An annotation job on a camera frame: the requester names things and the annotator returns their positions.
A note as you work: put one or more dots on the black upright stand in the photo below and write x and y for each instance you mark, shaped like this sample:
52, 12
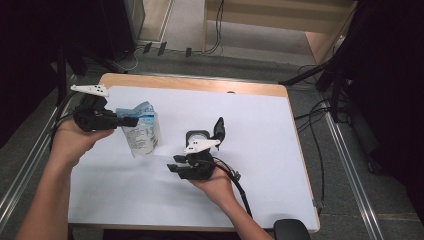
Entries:
61, 83

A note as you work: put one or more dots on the person's left hand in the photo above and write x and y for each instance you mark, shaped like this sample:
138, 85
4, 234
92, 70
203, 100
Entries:
71, 143

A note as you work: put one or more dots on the black chair armrest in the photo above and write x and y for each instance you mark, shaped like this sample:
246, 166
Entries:
291, 230

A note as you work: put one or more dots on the black tripod stand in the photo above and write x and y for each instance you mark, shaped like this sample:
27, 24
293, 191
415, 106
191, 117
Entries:
300, 77

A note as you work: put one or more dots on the clear container with black lid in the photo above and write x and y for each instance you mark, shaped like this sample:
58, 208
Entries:
198, 136

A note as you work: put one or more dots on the grey metal cabinet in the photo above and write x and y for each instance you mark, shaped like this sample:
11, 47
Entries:
136, 16

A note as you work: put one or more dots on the metal floor rail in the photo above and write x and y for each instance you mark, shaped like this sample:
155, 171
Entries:
353, 186
20, 186

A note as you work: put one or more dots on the light wooden shelf frame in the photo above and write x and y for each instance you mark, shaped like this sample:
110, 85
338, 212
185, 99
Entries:
266, 25

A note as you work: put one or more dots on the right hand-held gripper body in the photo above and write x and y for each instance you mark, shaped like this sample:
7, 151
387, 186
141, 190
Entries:
200, 166

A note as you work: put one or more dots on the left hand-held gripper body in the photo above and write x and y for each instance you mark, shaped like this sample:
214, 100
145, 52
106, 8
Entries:
93, 116

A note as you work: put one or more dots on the person's right hand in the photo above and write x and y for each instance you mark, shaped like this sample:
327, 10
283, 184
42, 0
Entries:
216, 188

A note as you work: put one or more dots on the white and blue refill pouch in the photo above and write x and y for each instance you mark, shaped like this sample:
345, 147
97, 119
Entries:
143, 136

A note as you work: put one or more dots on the small black floor block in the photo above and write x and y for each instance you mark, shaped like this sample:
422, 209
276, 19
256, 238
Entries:
147, 47
162, 48
188, 52

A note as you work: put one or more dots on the dark curtain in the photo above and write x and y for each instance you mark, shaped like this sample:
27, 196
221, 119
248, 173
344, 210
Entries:
26, 50
393, 83

